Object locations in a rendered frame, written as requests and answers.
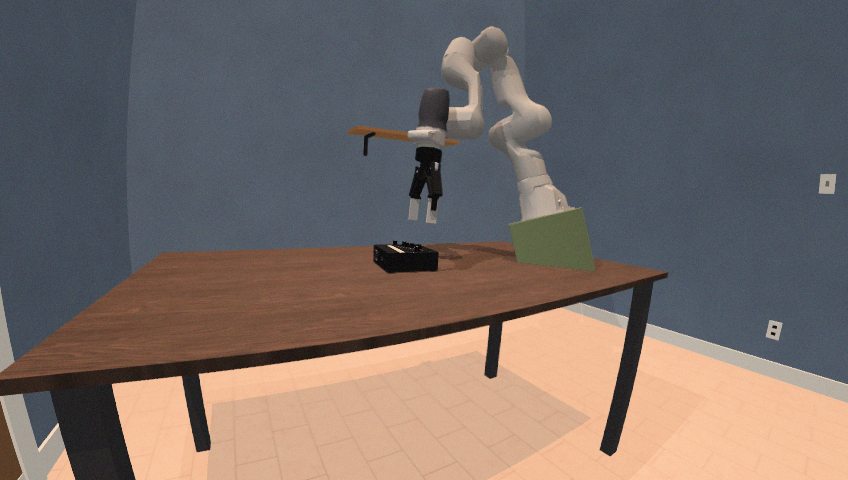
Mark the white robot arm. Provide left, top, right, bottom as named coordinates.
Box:
left=408, top=27, right=575, bottom=221

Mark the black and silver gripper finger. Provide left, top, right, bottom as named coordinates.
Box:
left=421, top=162, right=443, bottom=224
left=408, top=166, right=426, bottom=220

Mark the black lighting desk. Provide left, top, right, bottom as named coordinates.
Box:
left=373, top=240, right=439, bottom=273

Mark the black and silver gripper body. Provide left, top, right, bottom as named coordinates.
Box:
left=415, top=147, right=442, bottom=176

